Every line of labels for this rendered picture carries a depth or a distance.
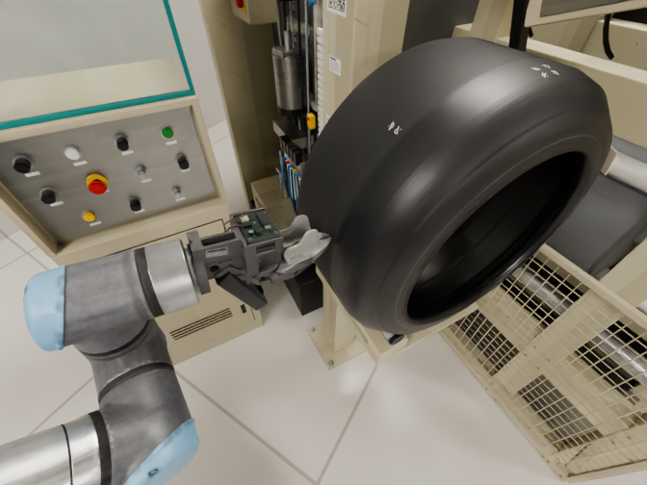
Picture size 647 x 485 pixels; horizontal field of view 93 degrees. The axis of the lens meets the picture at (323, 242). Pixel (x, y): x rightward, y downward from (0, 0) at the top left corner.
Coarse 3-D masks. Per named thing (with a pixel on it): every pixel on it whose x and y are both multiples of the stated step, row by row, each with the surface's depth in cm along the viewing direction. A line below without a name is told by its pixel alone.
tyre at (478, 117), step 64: (384, 64) 49; (448, 64) 43; (512, 64) 41; (448, 128) 38; (512, 128) 37; (576, 128) 41; (320, 192) 51; (384, 192) 41; (448, 192) 38; (512, 192) 78; (576, 192) 58; (320, 256) 56; (384, 256) 43; (448, 256) 87; (512, 256) 72; (384, 320) 55
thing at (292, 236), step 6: (300, 216) 46; (294, 222) 47; (300, 222) 47; (306, 222) 48; (288, 228) 47; (294, 228) 47; (300, 228) 48; (306, 228) 48; (282, 234) 47; (288, 234) 48; (294, 234) 48; (300, 234) 49; (324, 234) 50; (288, 240) 48; (294, 240) 48; (300, 240) 49; (288, 246) 48; (282, 252) 48
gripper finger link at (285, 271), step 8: (312, 256) 46; (280, 264) 45; (288, 264) 45; (296, 264) 45; (304, 264) 46; (280, 272) 43; (288, 272) 44; (296, 272) 45; (272, 280) 43; (280, 280) 44
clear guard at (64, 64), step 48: (0, 0) 58; (48, 0) 61; (96, 0) 64; (144, 0) 68; (0, 48) 62; (48, 48) 65; (96, 48) 69; (144, 48) 73; (0, 96) 67; (48, 96) 70; (96, 96) 75; (144, 96) 79
